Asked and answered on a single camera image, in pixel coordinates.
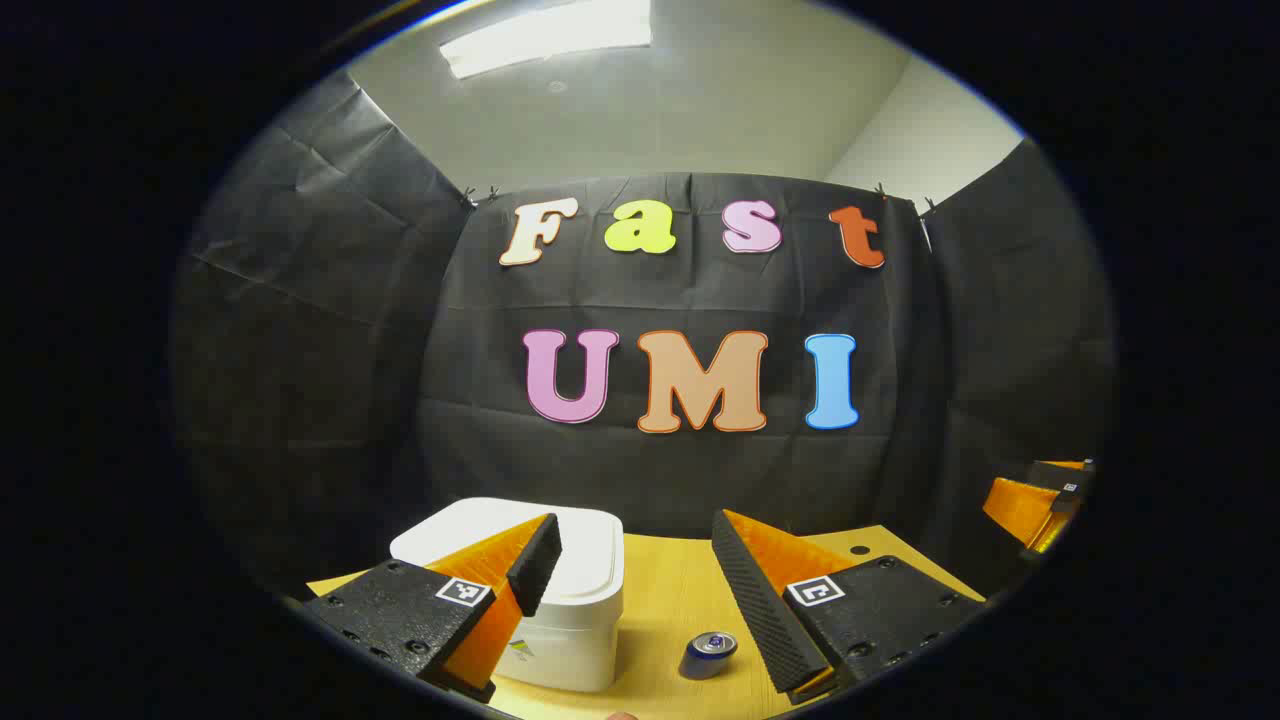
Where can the blue pop can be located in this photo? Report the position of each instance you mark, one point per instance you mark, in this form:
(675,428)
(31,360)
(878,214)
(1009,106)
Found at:
(708,655)

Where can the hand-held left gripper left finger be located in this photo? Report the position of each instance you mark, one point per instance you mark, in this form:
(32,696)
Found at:
(538,565)

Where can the white desktop garbage bin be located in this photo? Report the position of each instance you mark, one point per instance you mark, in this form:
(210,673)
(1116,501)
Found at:
(585,560)

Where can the ceiling light panel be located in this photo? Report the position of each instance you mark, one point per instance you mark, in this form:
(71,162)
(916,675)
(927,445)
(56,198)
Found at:
(550,35)

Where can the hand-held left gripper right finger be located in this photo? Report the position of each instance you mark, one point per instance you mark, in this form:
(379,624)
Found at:
(760,610)

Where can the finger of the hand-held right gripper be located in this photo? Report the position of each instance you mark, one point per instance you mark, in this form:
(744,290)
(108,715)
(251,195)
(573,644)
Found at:
(1020,510)

